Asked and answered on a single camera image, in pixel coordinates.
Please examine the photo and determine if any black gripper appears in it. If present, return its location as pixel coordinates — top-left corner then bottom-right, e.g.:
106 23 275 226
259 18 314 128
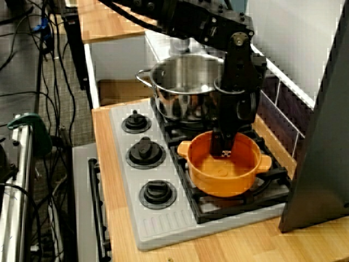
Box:
209 88 263 159

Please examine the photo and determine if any orange plastic pot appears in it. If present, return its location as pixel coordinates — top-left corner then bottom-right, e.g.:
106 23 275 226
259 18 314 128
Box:
176 130 273 198

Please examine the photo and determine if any stainless steel pot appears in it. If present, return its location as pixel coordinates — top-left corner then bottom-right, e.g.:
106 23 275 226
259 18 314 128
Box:
135 53 228 123

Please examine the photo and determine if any black stove knob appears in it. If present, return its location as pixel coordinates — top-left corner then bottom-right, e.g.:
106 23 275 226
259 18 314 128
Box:
121 109 152 134
125 136 167 170
139 179 178 210

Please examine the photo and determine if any grey toy stove plate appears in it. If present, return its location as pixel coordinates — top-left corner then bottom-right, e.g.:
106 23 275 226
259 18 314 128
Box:
109 104 291 252

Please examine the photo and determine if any black burner grate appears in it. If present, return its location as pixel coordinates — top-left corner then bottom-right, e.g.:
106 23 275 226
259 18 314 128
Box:
169 130 292 225
151 97 258 150

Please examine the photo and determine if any dark tile backsplash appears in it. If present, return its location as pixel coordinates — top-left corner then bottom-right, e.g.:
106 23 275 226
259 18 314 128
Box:
256 73 313 159

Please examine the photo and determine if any wooden kitchen counter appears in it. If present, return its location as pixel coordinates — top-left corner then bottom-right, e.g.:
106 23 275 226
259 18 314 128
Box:
91 100 349 262

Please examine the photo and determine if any dark grey side panel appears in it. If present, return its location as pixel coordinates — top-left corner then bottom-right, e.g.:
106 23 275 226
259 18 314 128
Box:
278 0 349 233

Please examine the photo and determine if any white toy sink basin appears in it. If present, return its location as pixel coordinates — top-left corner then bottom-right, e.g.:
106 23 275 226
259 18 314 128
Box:
83 31 172 110

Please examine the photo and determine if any grey oven door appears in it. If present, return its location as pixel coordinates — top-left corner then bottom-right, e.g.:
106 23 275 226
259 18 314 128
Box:
71 143 113 262

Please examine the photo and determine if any wooden side counter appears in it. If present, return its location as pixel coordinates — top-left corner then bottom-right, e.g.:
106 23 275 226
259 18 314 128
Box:
77 0 158 44

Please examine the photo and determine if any green clamp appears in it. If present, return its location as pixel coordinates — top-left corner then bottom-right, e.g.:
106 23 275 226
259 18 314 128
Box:
7 112 53 157

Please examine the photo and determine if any blue connector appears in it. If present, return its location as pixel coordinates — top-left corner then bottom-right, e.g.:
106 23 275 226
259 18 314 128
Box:
32 16 53 40

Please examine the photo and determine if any black oven door handle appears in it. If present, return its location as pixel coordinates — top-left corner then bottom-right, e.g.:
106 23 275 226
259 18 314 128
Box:
87 157 112 261

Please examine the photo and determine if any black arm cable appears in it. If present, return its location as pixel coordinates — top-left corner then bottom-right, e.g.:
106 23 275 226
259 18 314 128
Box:
105 0 164 32

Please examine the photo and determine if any black upright post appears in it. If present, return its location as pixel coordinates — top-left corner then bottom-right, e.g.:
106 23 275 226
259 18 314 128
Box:
63 12 90 91

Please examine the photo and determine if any white metal frame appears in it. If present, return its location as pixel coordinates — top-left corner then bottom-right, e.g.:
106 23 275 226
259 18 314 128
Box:
0 116 38 262

